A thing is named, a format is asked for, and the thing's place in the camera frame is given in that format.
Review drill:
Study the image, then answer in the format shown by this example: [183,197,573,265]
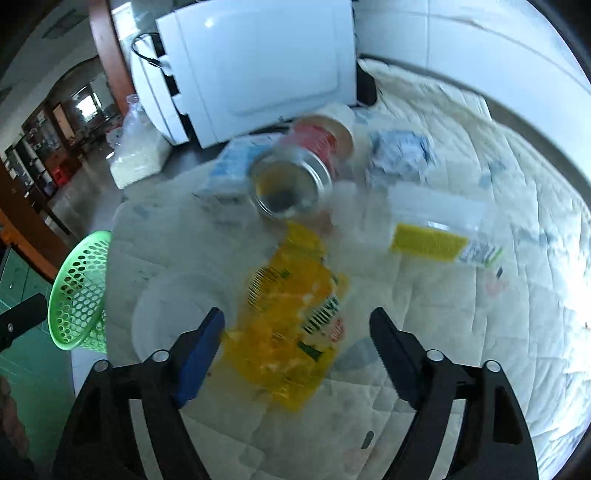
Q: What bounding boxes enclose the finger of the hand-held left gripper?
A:
[0,293,49,352]

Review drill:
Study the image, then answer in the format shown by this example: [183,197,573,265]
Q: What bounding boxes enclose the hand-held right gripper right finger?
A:
[369,307,541,480]

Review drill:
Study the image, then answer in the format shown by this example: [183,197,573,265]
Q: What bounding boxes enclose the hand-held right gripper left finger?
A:
[53,307,227,480]

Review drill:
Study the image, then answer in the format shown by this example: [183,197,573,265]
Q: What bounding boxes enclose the green plastic mesh basket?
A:
[48,230,114,354]

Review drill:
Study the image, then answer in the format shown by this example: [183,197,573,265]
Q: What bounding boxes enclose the white plastic bowl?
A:
[130,271,237,366]

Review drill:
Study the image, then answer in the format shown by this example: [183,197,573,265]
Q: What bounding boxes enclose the yellow snack packet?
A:
[223,220,350,412]

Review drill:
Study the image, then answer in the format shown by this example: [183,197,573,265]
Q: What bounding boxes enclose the blue and white carton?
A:
[193,135,280,205]

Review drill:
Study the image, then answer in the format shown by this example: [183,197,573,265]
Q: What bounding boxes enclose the red and silver soda can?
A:
[248,147,334,221]

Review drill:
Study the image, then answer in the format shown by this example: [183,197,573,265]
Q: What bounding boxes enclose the blue white packet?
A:
[366,128,440,186]

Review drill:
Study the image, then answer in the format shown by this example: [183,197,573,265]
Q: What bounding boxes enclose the red paper cup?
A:
[290,103,357,172]

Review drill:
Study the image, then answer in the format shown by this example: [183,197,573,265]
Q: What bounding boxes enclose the green drawer cabinet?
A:
[0,244,77,467]

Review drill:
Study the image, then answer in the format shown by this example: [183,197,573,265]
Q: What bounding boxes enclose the cream quilted mat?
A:
[74,58,591,480]

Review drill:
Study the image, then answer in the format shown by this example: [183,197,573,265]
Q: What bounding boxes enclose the clear bag of rice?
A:
[109,93,172,190]

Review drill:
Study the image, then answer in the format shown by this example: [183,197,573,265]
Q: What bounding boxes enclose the white microwave oven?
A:
[128,0,359,149]

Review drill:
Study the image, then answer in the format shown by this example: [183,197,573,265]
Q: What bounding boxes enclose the brown wooden door frame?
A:
[89,0,136,104]

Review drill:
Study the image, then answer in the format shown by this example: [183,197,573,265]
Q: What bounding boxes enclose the black power cable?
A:
[131,32,172,75]

